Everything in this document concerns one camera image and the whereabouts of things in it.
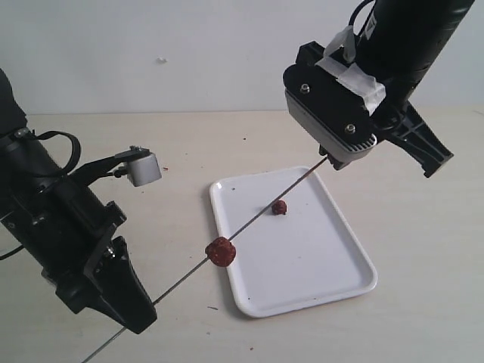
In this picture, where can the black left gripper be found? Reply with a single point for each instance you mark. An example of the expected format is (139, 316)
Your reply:
(70, 232)

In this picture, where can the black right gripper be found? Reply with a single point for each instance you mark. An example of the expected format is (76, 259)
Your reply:
(395, 120)

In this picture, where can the thin metal skewer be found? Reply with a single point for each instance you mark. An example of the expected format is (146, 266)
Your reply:
(240, 230)

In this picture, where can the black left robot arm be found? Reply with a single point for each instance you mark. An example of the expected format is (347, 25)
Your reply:
(17, 140)

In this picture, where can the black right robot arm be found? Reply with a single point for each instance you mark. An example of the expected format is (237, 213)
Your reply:
(416, 30)

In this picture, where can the white tape strip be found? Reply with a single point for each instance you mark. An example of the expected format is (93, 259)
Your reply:
(352, 77)

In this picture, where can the white plastic tray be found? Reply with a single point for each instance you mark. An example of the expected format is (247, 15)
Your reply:
(307, 257)

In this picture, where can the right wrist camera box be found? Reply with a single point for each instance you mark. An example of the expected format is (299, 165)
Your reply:
(330, 113)

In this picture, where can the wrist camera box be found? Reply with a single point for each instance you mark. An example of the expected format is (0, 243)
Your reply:
(330, 113)
(139, 165)

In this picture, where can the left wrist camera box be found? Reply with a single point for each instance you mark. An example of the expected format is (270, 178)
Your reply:
(139, 165)

